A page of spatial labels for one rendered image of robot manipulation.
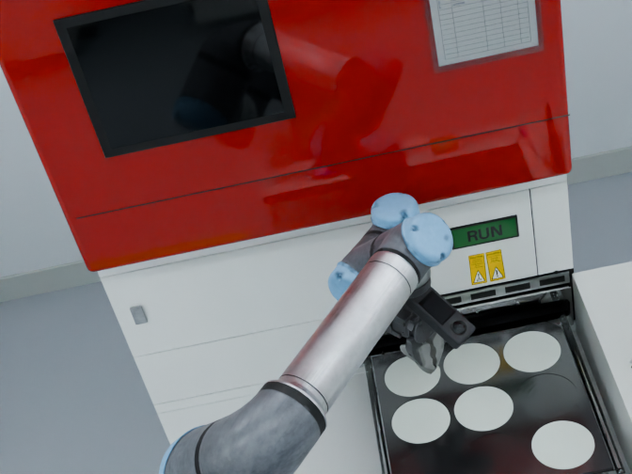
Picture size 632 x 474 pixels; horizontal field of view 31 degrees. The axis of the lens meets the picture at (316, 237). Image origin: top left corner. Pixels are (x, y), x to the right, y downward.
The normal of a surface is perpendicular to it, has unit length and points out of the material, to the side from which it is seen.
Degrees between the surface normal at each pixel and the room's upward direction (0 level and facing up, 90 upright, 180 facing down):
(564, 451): 0
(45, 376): 0
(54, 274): 90
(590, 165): 90
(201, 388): 90
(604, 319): 0
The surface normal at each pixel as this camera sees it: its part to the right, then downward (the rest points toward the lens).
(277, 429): 0.14, -0.20
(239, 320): 0.08, 0.62
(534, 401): -0.19, -0.76
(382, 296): 0.43, -0.37
